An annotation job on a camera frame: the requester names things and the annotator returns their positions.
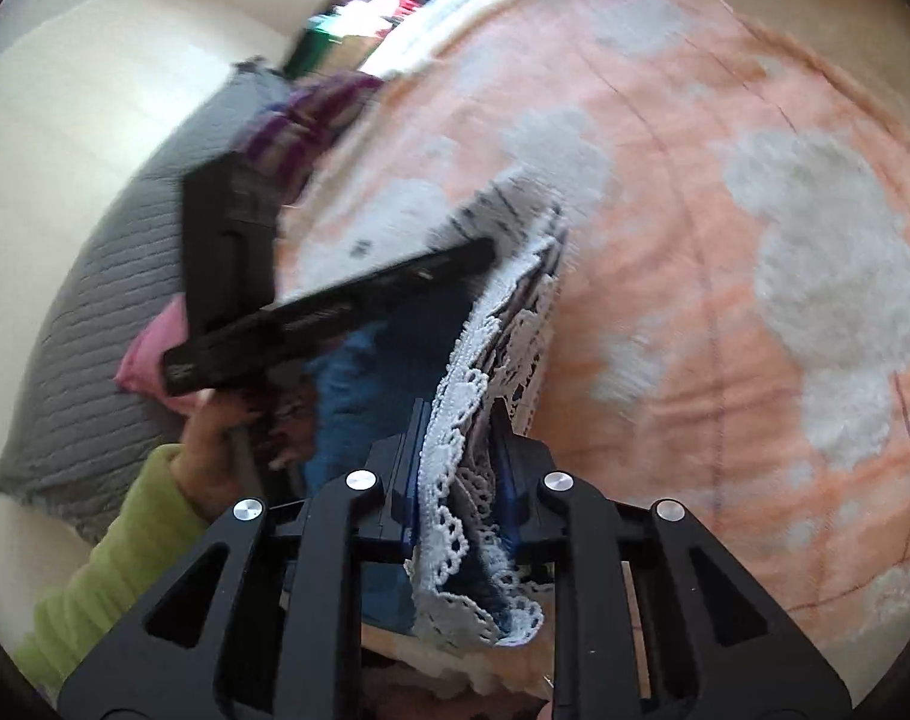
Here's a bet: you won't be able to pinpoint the blue pants with lace trim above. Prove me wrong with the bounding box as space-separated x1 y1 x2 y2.
303 170 570 652

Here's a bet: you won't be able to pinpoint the green left sleeve forearm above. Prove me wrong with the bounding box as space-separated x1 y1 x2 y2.
12 444 208 694

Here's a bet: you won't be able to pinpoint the left hand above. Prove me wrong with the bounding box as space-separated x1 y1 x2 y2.
170 369 322 522

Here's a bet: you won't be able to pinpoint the right hand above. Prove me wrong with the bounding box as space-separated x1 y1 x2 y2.
536 674 570 720

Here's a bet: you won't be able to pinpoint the pink pillow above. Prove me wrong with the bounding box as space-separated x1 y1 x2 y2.
113 294 198 416

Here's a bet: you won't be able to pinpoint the purple striped cloth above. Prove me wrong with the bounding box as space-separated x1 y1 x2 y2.
233 70 383 205

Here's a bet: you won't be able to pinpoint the grey quilted headboard cushion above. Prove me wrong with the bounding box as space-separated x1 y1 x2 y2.
0 60 290 544

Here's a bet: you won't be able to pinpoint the pile of clothes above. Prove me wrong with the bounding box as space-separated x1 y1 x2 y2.
277 0 430 82

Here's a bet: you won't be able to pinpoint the orange white bear blanket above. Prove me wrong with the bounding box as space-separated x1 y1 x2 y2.
279 0 910 697

